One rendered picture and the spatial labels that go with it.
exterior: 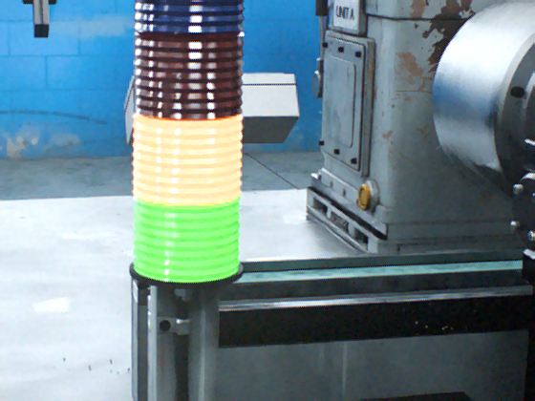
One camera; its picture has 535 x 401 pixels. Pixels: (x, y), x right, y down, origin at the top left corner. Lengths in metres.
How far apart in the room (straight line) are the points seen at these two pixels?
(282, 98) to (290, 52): 5.59
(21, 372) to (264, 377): 0.29
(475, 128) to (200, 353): 0.67
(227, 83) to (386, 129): 0.88
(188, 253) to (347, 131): 0.98
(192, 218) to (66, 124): 5.92
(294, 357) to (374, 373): 0.07
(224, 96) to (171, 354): 0.15
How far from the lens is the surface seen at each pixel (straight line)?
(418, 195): 1.46
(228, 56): 0.58
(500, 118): 1.19
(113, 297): 1.33
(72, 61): 6.45
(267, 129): 1.15
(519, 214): 0.89
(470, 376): 0.98
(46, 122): 6.48
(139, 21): 0.59
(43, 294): 1.35
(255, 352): 0.90
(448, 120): 1.30
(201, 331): 0.63
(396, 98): 1.43
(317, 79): 1.71
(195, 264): 0.59
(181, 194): 0.58
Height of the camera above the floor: 1.21
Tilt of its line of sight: 12 degrees down
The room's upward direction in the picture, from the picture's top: 1 degrees clockwise
